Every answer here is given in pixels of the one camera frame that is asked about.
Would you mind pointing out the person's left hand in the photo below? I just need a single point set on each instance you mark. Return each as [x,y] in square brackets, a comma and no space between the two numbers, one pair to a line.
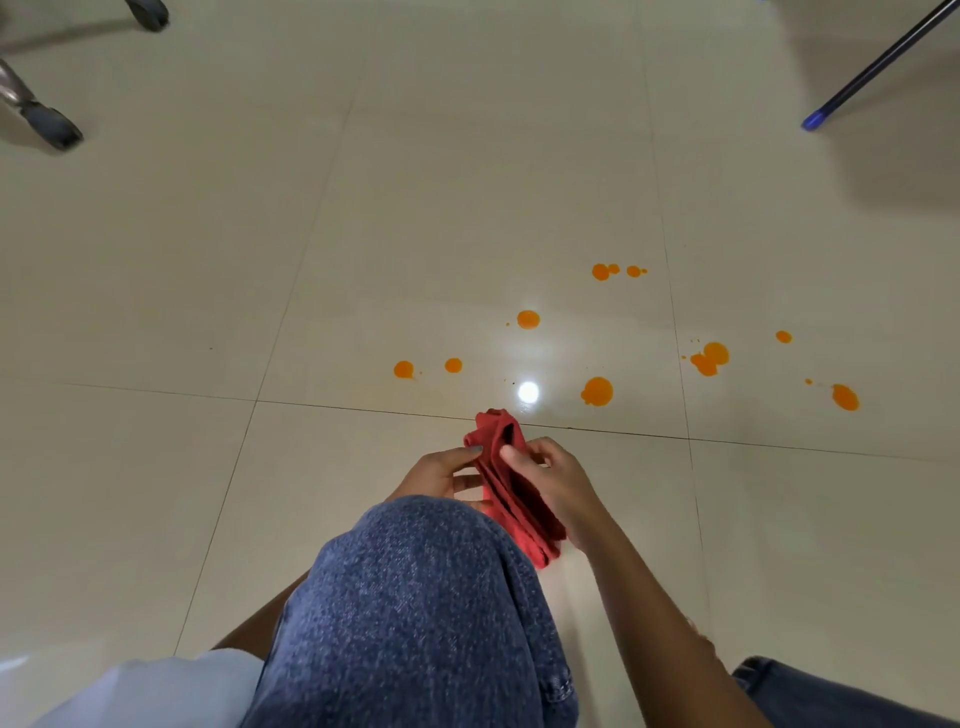
[427,476]

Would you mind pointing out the person's right hand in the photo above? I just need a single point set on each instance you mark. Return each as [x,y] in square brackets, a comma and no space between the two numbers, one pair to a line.
[562,487]

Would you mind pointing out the red cleaning cloth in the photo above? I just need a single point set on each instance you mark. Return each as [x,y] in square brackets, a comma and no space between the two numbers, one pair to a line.
[495,435]

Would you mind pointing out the orange liquid spill drops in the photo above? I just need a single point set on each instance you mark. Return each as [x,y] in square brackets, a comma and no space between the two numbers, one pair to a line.
[597,391]

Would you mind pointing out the person's right forearm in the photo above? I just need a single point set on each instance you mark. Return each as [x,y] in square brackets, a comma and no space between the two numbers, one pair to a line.
[660,637]

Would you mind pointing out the cream tiled floor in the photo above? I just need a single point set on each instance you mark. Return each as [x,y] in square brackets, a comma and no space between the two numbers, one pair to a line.
[187,300]

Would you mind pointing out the person's left white sleeve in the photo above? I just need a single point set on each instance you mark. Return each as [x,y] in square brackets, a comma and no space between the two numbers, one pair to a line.
[165,694]

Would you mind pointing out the blue denim jeans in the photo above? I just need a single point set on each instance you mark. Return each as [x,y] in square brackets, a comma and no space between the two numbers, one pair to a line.
[412,615]

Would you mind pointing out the black chair caster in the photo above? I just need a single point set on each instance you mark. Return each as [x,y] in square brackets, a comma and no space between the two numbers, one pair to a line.
[150,11]
[52,127]

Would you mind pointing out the chrome chair base leg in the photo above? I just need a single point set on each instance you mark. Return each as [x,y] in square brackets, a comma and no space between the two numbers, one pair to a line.
[11,86]

